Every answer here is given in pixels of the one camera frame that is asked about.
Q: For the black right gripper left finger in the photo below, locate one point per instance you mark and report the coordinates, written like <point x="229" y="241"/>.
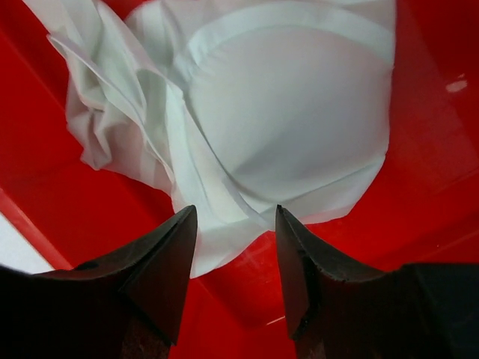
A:
<point x="125" y="304"/>

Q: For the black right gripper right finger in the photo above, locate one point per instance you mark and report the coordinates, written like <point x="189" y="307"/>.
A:
<point x="337" y="307"/>

